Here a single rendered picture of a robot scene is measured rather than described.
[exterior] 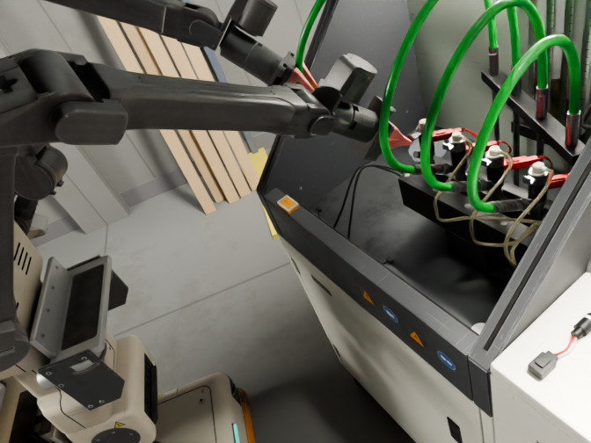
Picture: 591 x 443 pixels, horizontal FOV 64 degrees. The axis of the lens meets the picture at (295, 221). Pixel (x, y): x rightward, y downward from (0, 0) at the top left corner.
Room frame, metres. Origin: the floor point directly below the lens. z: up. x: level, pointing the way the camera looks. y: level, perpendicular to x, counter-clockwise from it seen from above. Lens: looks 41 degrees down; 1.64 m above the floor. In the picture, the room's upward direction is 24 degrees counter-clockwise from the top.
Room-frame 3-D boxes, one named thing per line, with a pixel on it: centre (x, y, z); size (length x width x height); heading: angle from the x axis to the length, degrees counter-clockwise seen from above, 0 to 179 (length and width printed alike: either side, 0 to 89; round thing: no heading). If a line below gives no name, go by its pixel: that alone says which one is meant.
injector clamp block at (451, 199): (0.62, -0.34, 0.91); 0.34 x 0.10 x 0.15; 19
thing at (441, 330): (0.66, -0.07, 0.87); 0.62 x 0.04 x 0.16; 19
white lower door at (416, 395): (0.65, -0.06, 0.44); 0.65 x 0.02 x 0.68; 19
